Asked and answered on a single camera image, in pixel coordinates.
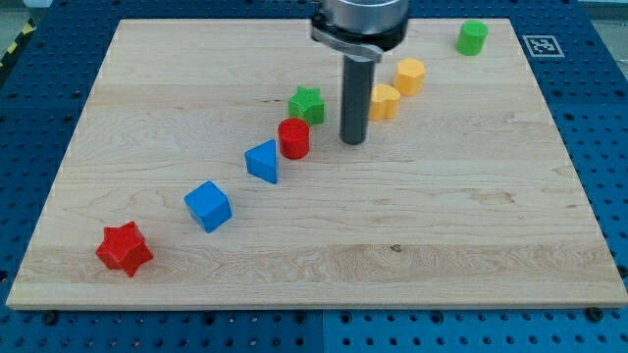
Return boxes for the green star block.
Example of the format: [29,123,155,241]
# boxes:
[288,86,325,126]

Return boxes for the red cylinder block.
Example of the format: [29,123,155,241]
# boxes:
[278,118,310,160]

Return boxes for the white fiducial marker tag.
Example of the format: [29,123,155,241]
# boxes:
[523,34,564,58]

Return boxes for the yellow black hazard tape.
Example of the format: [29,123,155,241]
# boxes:
[1,18,37,71]

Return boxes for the red star block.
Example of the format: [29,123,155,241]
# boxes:
[95,222,153,277]

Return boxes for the green cylinder block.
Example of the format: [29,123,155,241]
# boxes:
[455,20,489,56]

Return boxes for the yellow heart block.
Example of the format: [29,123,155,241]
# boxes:
[369,83,400,121]

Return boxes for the yellow hexagon block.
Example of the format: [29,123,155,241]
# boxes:
[393,58,426,96]

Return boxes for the light wooden board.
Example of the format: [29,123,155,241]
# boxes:
[7,19,627,311]

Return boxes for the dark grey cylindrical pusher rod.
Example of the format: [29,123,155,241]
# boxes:
[340,55,375,145]

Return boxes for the blue triangle block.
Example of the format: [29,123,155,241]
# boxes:
[244,139,278,184]

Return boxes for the blue cube block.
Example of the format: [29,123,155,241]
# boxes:
[183,180,233,233]

